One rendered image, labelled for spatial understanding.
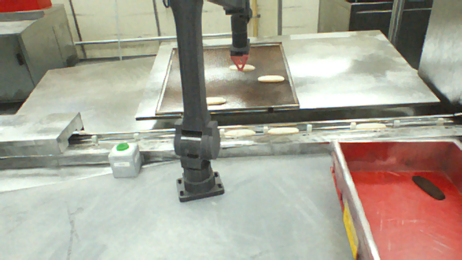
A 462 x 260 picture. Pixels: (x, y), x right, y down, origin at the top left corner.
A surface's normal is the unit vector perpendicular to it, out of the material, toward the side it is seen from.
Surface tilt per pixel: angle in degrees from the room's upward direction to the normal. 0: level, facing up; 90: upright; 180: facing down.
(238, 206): 0
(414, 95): 10
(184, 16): 85
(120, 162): 90
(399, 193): 0
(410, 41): 90
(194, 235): 0
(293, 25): 90
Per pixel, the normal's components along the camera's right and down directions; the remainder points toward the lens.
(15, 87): 0.00, 0.49
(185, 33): -0.26, 0.41
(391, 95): -0.06, -0.77
